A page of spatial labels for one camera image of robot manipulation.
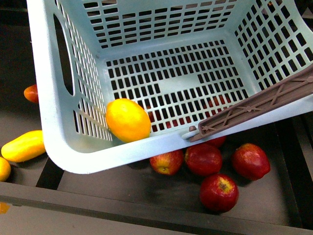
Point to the red apple right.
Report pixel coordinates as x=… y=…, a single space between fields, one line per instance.
x=250 y=161

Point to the red apple under basket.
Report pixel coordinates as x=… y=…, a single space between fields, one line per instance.
x=167 y=163

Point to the red apple front left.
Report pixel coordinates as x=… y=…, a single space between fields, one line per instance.
x=219 y=193

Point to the red apple middle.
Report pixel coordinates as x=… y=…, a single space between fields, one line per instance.
x=203 y=159

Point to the light blue plastic basket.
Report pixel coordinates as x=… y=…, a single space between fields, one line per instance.
x=182 y=61

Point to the yellow lemon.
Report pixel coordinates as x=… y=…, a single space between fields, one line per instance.
x=127 y=120

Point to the yellow mango in tray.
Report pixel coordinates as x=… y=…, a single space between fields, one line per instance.
x=25 y=147

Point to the brown basket handle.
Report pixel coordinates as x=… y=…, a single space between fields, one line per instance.
x=285 y=92

